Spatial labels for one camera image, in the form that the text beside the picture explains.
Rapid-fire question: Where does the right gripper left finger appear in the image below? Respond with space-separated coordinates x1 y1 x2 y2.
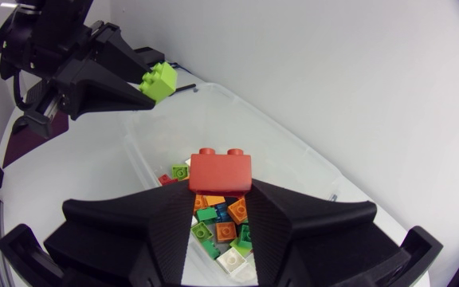
44 181 197 287

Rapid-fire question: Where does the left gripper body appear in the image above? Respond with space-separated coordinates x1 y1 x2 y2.
0 0 97 140

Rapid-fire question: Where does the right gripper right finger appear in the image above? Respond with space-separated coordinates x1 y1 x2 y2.
245 179 410 287

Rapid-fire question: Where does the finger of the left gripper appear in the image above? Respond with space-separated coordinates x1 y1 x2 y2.
53 59 157 121
89 22 166 85

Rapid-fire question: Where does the lime green toy brick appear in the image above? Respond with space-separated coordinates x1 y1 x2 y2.
190 221 215 244
139 61 179 105
229 238 253 258
171 163 190 182

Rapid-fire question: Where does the red toy brick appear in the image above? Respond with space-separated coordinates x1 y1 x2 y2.
157 173 179 187
188 147 253 197

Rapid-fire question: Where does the clear plastic container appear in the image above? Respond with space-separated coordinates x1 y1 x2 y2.
118 81 348 287

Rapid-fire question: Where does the orange toy brick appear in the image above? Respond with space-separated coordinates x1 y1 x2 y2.
193 194 209 214
204 195 227 207
215 221 238 243
226 197 249 226

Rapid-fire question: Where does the white toy brick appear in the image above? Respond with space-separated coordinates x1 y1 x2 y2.
216 246 248 274

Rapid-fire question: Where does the blue toy brick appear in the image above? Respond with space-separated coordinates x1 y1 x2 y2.
214 202 233 223

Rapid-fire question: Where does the dark mat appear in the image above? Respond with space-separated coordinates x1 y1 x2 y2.
2 110 70 169

